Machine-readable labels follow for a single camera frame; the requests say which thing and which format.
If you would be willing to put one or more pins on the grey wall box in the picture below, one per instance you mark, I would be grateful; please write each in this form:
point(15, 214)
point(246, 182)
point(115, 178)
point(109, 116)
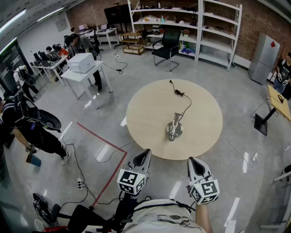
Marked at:
point(61, 25)

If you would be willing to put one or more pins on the white box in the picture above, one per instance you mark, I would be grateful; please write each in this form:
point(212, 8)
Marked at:
point(80, 62)

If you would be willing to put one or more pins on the small white table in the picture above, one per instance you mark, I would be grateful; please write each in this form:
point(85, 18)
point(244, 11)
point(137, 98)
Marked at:
point(84, 76)

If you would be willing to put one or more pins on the grey refrigerator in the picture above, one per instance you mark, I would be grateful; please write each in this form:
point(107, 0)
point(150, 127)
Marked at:
point(263, 59)

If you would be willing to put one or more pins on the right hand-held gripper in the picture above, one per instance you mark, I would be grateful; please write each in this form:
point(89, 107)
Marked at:
point(204, 188)

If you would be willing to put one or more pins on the black stool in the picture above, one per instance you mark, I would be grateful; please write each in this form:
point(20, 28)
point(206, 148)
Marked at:
point(84, 216)

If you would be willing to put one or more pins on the white table with black equipment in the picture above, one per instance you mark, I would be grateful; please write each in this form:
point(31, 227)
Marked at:
point(48, 64)

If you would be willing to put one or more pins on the silver desk lamp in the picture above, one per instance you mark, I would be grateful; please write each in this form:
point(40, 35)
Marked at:
point(174, 128)

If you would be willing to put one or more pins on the red floor tape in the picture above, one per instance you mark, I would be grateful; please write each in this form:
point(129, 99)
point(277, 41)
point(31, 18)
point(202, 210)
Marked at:
point(102, 138)

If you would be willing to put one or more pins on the black office chair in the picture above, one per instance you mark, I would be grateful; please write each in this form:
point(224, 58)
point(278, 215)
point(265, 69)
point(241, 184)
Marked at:
point(167, 47)

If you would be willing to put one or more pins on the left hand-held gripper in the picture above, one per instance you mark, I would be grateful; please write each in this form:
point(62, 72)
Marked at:
point(130, 180)

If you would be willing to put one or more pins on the wide white shelving unit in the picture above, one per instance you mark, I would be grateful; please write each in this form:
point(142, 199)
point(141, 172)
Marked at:
point(168, 23)

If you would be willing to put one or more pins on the narrow white shelving unit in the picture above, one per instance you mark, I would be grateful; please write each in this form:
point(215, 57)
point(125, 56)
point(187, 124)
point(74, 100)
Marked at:
point(218, 38)

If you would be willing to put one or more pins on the long white desk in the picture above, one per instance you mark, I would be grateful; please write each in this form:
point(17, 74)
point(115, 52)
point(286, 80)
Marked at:
point(104, 31)

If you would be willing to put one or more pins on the person's left forearm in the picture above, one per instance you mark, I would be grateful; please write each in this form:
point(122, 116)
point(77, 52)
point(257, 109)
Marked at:
point(126, 204)

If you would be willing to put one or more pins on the potted flowers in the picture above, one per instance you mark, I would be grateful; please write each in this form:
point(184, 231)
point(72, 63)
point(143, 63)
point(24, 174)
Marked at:
point(186, 33)

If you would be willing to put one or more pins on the small white power strip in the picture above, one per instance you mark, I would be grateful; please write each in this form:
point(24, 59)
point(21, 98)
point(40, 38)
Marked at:
point(255, 157)

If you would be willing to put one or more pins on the black equipment bundle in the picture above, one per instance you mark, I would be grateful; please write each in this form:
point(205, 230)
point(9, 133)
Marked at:
point(42, 208)

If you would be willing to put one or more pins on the black round pan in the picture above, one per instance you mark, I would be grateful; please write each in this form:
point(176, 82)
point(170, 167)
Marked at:
point(50, 120)

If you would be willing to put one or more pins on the black television screen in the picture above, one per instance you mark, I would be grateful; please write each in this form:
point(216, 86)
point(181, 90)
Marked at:
point(117, 14)

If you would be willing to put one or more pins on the wooden frame cart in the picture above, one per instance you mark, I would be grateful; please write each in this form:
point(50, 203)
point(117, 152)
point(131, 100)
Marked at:
point(133, 42)

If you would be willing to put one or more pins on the person's white printed shirt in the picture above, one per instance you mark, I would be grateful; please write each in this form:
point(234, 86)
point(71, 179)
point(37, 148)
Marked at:
point(157, 216)

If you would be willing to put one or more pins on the person's right forearm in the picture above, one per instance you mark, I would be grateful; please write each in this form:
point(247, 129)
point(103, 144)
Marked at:
point(203, 218)

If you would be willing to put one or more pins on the teal bottle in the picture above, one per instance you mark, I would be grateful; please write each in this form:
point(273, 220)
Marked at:
point(163, 19)

